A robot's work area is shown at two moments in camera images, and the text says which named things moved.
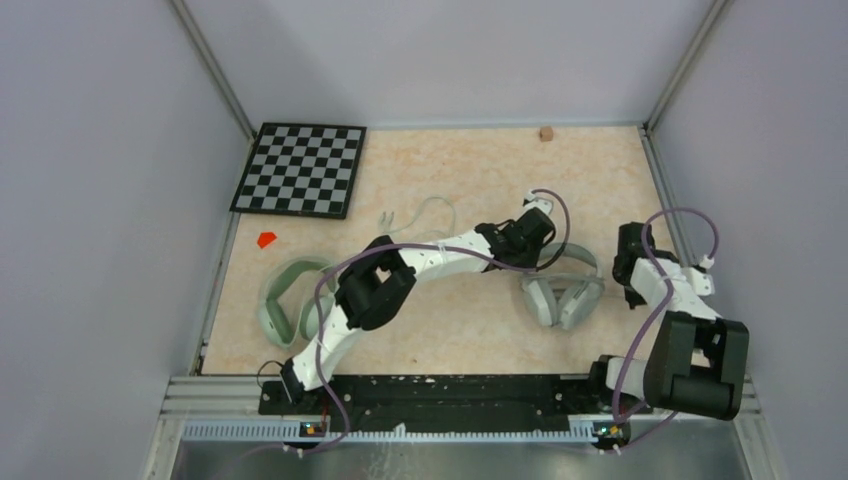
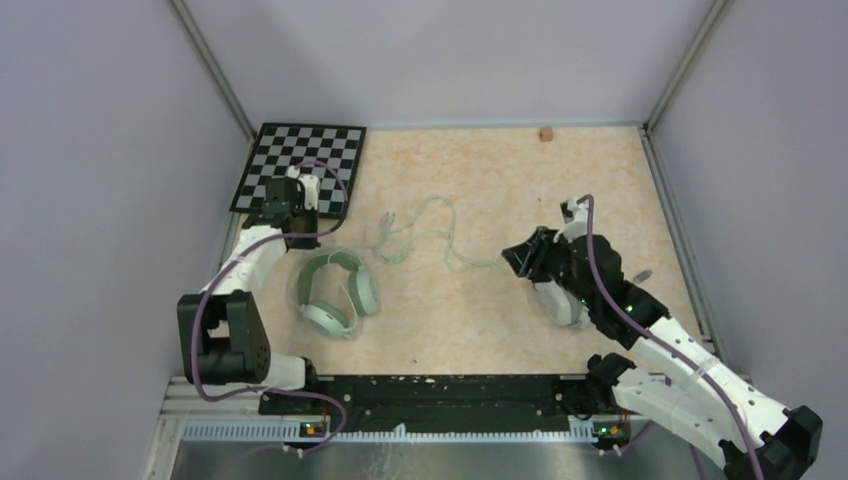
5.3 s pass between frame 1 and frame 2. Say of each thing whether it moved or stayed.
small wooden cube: stayed
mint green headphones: moved
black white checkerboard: stayed
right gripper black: moved
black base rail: stayed
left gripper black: moved
